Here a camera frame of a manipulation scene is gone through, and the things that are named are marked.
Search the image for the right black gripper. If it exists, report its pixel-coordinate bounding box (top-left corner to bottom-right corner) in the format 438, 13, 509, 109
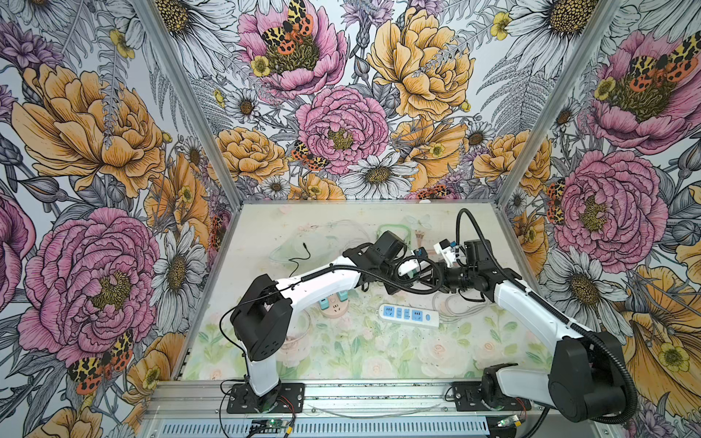
413, 261, 478, 295

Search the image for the green charger plug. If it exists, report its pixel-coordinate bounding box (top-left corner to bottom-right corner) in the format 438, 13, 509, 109
396, 259, 421, 277

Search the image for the round pink power strip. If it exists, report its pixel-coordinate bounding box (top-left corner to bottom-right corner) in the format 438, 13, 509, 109
319, 296, 350, 319

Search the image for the white blue rectangular power strip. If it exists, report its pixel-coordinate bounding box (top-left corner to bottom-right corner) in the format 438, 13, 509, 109
378, 304, 440, 329

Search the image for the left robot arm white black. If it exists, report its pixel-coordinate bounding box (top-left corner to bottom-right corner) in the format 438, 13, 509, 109
230, 232, 421, 412

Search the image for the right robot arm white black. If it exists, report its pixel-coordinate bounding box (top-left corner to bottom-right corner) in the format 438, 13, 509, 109
434, 239, 638, 424

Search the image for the small green circuit board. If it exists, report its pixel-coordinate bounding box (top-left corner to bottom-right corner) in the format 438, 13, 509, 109
248, 419, 294, 437

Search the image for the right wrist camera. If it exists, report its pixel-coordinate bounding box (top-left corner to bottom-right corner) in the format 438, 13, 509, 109
434, 239, 458, 268

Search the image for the white power strip cord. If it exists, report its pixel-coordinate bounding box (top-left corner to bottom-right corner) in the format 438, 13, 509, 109
431, 292, 494, 323

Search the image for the black charging cable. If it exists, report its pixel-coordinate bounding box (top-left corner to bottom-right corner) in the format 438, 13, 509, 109
287, 243, 312, 280

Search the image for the pink power strip cord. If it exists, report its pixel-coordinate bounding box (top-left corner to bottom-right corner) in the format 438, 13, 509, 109
276, 311, 313, 351

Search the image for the aluminium front rail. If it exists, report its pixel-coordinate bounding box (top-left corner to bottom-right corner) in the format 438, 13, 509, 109
143, 376, 609, 420

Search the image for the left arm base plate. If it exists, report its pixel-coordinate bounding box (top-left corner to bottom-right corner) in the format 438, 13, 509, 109
226, 383, 306, 414

